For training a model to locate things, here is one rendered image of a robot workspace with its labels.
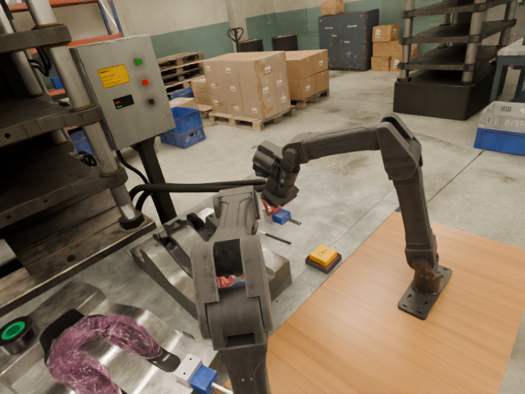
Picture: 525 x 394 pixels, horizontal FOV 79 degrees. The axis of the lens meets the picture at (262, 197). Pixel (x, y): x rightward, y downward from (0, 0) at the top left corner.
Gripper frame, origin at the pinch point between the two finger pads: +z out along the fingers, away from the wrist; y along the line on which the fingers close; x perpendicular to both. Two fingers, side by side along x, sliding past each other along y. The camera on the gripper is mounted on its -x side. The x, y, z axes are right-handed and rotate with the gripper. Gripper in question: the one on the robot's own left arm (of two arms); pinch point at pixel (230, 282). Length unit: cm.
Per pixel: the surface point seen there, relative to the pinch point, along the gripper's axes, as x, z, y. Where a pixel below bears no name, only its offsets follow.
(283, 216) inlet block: -8.8, -4.4, -26.0
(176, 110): -366, 131, -202
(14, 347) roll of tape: -20.7, 16.9, 42.2
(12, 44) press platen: -90, -28, 21
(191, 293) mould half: -7.8, 9.3, 5.5
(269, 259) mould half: -1.7, 2.3, -15.3
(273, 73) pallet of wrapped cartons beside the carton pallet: -276, 48, -291
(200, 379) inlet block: 12.4, 7.0, 15.8
